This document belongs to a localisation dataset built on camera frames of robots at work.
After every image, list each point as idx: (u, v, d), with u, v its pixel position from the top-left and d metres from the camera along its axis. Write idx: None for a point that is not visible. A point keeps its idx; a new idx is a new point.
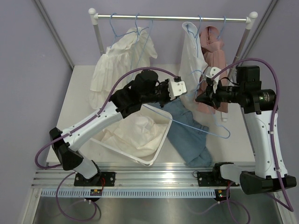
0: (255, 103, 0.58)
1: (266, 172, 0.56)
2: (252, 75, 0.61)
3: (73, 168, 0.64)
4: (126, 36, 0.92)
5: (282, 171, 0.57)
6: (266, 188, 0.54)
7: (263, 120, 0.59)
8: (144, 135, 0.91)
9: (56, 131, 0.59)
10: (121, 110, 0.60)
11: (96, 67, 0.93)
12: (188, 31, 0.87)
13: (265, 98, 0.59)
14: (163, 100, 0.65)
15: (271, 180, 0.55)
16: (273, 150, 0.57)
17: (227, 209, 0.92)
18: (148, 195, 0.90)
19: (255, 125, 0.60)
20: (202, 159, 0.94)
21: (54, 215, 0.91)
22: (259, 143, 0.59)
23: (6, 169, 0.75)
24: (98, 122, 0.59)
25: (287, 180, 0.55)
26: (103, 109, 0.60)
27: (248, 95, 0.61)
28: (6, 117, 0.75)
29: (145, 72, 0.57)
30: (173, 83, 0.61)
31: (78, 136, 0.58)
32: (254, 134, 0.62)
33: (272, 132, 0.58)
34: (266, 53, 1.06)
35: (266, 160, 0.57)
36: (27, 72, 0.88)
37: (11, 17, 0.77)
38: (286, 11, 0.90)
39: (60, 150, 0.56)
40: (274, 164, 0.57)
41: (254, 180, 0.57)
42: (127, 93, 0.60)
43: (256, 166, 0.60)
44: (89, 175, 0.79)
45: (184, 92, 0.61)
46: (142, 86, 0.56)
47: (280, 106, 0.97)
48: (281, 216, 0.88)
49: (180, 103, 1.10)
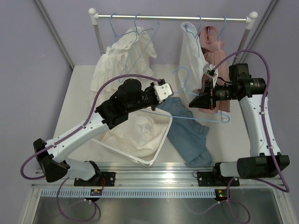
0: (246, 87, 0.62)
1: (259, 150, 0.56)
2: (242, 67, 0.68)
3: (58, 179, 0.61)
4: (126, 36, 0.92)
5: (276, 149, 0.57)
6: (260, 165, 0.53)
7: (255, 103, 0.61)
8: (144, 135, 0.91)
9: (40, 143, 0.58)
10: (107, 121, 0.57)
11: (96, 67, 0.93)
12: (186, 31, 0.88)
13: (255, 84, 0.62)
14: (152, 104, 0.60)
15: (265, 157, 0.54)
16: (265, 129, 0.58)
17: (227, 208, 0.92)
18: (148, 195, 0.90)
19: (247, 109, 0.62)
20: (202, 159, 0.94)
21: (54, 215, 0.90)
22: (252, 125, 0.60)
23: (6, 169, 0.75)
24: (84, 134, 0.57)
25: (280, 157, 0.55)
26: (89, 120, 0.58)
27: (240, 84, 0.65)
28: (7, 117, 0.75)
29: (128, 83, 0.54)
30: (156, 87, 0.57)
31: (62, 147, 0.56)
32: (247, 118, 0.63)
33: (263, 112, 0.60)
34: (266, 53, 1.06)
35: (259, 138, 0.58)
36: (27, 72, 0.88)
37: (11, 16, 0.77)
38: (286, 11, 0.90)
39: (44, 162, 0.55)
40: (266, 141, 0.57)
41: (249, 161, 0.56)
42: (113, 103, 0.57)
43: (251, 149, 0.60)
44: (88, 175, 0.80)
45: (169, 94, 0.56)
46: (125, 97, 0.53)
47: (280, 106, 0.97)
48: (281, 216, 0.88)
49: (180, 103, 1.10)
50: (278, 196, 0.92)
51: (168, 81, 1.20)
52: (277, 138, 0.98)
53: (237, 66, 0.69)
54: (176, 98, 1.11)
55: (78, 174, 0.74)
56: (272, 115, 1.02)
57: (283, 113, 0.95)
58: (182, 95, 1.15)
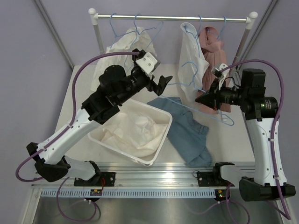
0: (256, 109, 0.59)
1: (265, 179, 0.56)
2: (258, 81, 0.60)
3: (60, 178, 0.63)
4: (126, 36, 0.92)
5: (282, 178, 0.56)
6: (264, 195, 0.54)
7: (264, 128, 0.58)
8: (144, 135, 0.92)
9: (32, 147, 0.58)
10: (94, 117, 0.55)
11: (96, 67, 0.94)
12: (186, 31, 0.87)
13: (266, 105, 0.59)
14: (144, 85, 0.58)
15: (269, 187, 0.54)
16: (273, 158, 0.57)
17: (227, 209, 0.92)
18: (148, 195, 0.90)
19: (256, 134, 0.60)
20: (202, 159, 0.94)
21: (54, 215, 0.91)
22: (259, 150, 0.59)
23: (6, 169, 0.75)
24: (72, 134, 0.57)
25: (286, 188, 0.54)
26: (76, 119, 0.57)
27: (249, 101, 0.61)
28: (7, 117, 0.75)
29: (109, 73, 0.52)
30: (138, 61, 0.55)
31: (53, 150, 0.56)
32: (255, 141, 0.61)
33: (272, 139, 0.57)
34: (266, 53, 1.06)
35: (265, 167, 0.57)
36: (27, 72, 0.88)
37: (11, 16, 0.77)
38: (286, 10, 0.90)
39: (37, 166, 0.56)
40: (274, 171, 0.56)
41: (254, 189, 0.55)
42: (101, 95, 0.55)
43: (255, 174, 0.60)
44: (89, 175, 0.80)
45: (155, 62, 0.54)
46: (109, 89, 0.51)
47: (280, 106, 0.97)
48: (281, 216, 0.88)
49: (180, 103, 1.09)
50: None
51: (168, 81, 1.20)
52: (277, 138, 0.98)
53: (252, 78, 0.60)
54: (176, 98, 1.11)
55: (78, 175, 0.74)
56: None
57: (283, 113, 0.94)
58: (182, 96, 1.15)
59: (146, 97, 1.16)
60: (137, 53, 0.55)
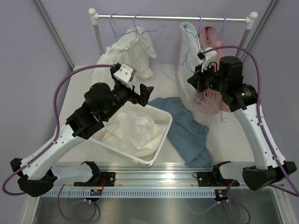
0: (239, 100, 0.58)
1: (267, 164, 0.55)
2: (236, 72, 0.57)
3: (44, 193, 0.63)
4: (125, 36, 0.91)
5: (281, 157, 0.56)
6: (271, 179, 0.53)
7: (250, 114, 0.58)
8: (144, 135, 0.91)
9: (16, 163, 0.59)
10: (78, 132, 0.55)
11: (96, 67, 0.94)
12: (186, 31, 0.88)
13: (246, 94, 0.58)
14: (127, 97, 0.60)
15: (273, 170, 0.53)
16: (267, 141, 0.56)
17: (228, 208, 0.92)
18: (148, 195, 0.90)
19: (246, 122, 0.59)
20: (202, 159, 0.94)
21: (54, 215, 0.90)
22: (252, 136, 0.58)
23: (5, 169, 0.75)
24: (55, 150, 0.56)
25: (288, 165, 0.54)
26: (60, 135, 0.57)
27: (231, 94, 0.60)
28: (6, 117, 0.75)
29: (96, 89, 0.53)
30: (116, 73, 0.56)
31: (36, 166, 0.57)
32: (246, 129, 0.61)
33: (261, 123, 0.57)
34: (265, 53, 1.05)
35: (263, 150, 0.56)
36: (27, 72, 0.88)
37: (11, 16, 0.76)
38: (285, 10, 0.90)
39: (21, 183, 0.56)
40: (271, 152, 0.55)
41: (258, 175, 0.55)
42: (86, 110, 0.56)
43: (257, 160, 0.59)
44: (86, 178, 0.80)
45: (131, 70, 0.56)
46: (95, 106, 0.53)
47: (279, 106, 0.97)
48: (281, 216, 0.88)
49: (181, 103, 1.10)
50: (278, 196, 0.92)
51: (168, 81, 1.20)
52: (276, 138, 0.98)
53: (230, 68, 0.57)
54: (176, 97, 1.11)
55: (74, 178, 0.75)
56: (271, 115, 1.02)
57: (281, 113, 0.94)
58: (181, 95, 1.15)
59: None
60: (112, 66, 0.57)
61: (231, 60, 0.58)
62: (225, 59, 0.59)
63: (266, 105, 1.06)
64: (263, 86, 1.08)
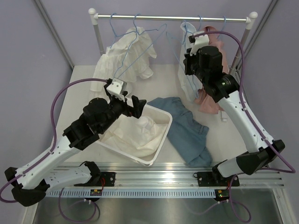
0: (221, 90, 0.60)
1: (257, 145, 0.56)
2: (216, 63, 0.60)
3: (39, 201, 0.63)
4: (126, 36, 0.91)
5: (269, 137, 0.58)
6: (263, 160, 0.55)
7: (234, 101, 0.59)
8: (144, 135, 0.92)
9: (10, 172, 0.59)
10: (74, 143, 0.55)
11: (96, 67, 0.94)
12: (186, 31, 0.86)
13: (226, 83, 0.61)
14: (122, 110, 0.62)
15: (265, 151, 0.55)
16: (254, 124, 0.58)
17: (228, 207, 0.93)
18: (148, 195, 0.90)
19: (231, 111, 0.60)
20: (202, 159, 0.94)
21: (54, 215, 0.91)
22: (239, 122, 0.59)
23: (5, 169, 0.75)
24: (52, 160, 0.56)
25: (277, 143, 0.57)
26: (57, 145, 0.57)
27: (213, 86, 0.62)
28: (6, 117, 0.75)
29: (93, 105, 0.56)
30: (108, 88, 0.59)
31: (32, 175, 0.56)
32: (232, 117, 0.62)
33: (245, 108, 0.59)
34: (265, 53, 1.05)
35: (252, 134, 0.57)
36: (27, 72, 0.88)
37: (11, 16, 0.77)
38: (284, 11, 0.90)
39: (15, 192, 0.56)
40: (259, 134, 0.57)
41: (252, 157, 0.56)
42: (83, 122, 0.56)
43: (247, 144, 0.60)
44: (84, 179, 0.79)
45: (122, 83, 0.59)
46: (92, 119, 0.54)
47: (277, 106, 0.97)
48: (281, 215, 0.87)
49: (181, 103, 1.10)
50: (278, 196, 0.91)
51: (168, 81, 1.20)
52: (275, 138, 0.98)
53: (210, 60, 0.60)
54: (176, 98, 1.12)
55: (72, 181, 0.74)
56: (270, 115, 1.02)
57: (280, 114, 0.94)
58: (181, 95, 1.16)
59: (146, 97, 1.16)
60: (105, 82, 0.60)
61: (210, 52, 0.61)
62: (205, 50, 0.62)
63: (266, 105, 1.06)
64: (262, 86, 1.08)
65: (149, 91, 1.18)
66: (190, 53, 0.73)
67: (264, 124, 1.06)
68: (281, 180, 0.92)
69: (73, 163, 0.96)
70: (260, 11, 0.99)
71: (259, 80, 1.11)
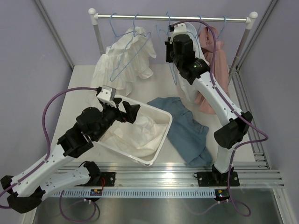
0: (193, 72, 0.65)
1: (227, 117, 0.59)
2: (188, 48, 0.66)
3: (37, 206, 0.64)
4: (125, 36, 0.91)
5: (238, 110, 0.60)
6: (234, 129, 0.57)
7: (205, 81, 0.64)
8: (144, 135, 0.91)
9: (6, 180, 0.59)
10: (68, 152, 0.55)
11: (96, 67, 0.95)
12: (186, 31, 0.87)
13: (198, 66, 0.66)
14: (116, 117, 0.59)
15: (234, 121, 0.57)
16: (224, 99, 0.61)
17: (229, 207, 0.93)
18: (148, 195, 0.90)
19: (204, 90, 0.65)
20: (202, 159, 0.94)
21: (54, 215, 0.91)
22: (211, 99, 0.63)
23: (5, 169, 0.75)
24: (46, 169, 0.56)
25: (245, 114, 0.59)
26: (51, 154, 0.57)
27: (186, 68, 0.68)
28: (6, 117, 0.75)
29: (87, 114, 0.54)
30: (97, 95, 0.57)
31: (26, 184, 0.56)
32: (206, 97, 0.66)
33: (215, 86, 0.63)
34: (265, 53, 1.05)
35: (222, 108, 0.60)
36: (27, 72, 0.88)
37: (10, 16, 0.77)
38: (283, 11, 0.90)
39: (11, 199, 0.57)
40: (229, 107, 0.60)
41: (223, 130, 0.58)
42: (77, 130, 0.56)
43: (220, 120, 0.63)
44: (83, 181, 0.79)
45: (111, 89, 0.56)
46: (85, 129, 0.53)
47: (276, 107, 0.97)
48: (281, 216, 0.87)
49: (180, 103, 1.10)
50: (278, 196, 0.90)
51: (168, 82, 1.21)
52: (275, 138, 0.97)
53: (182, 46, 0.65)
54: (176, 98, 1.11)
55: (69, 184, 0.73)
56: (270, 115, 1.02)
57: (280, 113, 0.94)
58: (182, 95, 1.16)
59: (146, 97, 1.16)
60: (94, 90, 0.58)
61: (182, 38, 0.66)
62: (178, 38, 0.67)
63: (265, 105, 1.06)
64: (262, 86, 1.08)
65: (149, 91, 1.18)
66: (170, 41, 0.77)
67: (264, 124, 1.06)
68: (281, 180, 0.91)
69: (73, 163, 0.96)
70: (261, 11, 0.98)
71: (258, 80, 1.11)
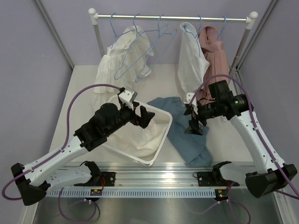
0: (234, 108, 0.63)
1: (266, 167, 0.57)
2: (223, 88, 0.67)
3: (39, 200, 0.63)
4: (124, 36, 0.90)
5: (281, 161, 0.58)
6: (272, 182, 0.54)
7: (245, 120, 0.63)
8: (144, 135, 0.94)
9: (17, 168, 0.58)
10: (85, 143, 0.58)
11: (98, 67, 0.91)
12: (185, 31, 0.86)
13: (239, 101, 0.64)
14: (130, 118, 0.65)
15: (274, 173, 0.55)
16: (265, 144, 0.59)
17: (228, 208, 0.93)
18: (148, 195, 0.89)
19: (244, 131, 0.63)
20: (202, 159, 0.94)
21: (54, 215, 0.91)
22: (250, 141, 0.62)
23: (5, 169, 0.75)
24: (62, 157, 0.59)
25: (287, 168, 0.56)
26: (67, 144, 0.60)
27: (225, 104, 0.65)
28: (6, 117, 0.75)
29: (105, 108, 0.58)
30: (120, 94, 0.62)
31: (40, 171, 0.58)
32: (245, 137, 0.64)
33: (256, 128, 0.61)
34: (265, 53, 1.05)
35: (261, 154, 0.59)
36: (27, 72, 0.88)
37: (11, 16, 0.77)
38: (283, 12, 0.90)
39: (21, 187, 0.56)
40: (270, 156, 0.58)
41: (260, 181, 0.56)
42: (92, 125, 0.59)
43: (257, 165, 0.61)
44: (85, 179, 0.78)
45: (133, 91, 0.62)
46: (103, 122, 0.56)
47: (276, 107, 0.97)
48: (281, 216, 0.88)
49: (180, 103, 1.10)
50: (278, 196, 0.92)
51: (168, 82, 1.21)
52: (275, 138, 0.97)
53: (216, 87, 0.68)
54: (176, 98, 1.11)
55: (75, 180, 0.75)
56: (269, 115, 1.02)
57: (281, 113, 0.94)
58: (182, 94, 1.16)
59: (147, 97, 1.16)
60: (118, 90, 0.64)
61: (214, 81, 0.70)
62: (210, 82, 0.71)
63: (265, 106, 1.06)
64: (263, 86, 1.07)
65: (150, 92, 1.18)
66: (197, 111, 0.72)
67: (264, 124, 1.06)
68: None
69: (74, 163, 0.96)
70: (261, 11, 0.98)
71: (258, 80, 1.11)
